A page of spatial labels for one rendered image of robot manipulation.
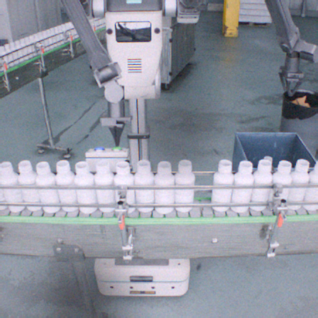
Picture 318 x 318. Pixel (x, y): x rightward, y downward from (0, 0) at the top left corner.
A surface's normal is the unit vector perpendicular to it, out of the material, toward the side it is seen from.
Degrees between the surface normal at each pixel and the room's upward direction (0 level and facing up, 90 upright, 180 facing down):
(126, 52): 90
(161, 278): 90
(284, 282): 0
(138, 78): 90
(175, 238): 90
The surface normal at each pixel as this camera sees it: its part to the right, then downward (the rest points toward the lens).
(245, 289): 0.00, -0.84
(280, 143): 0.00, 0.54
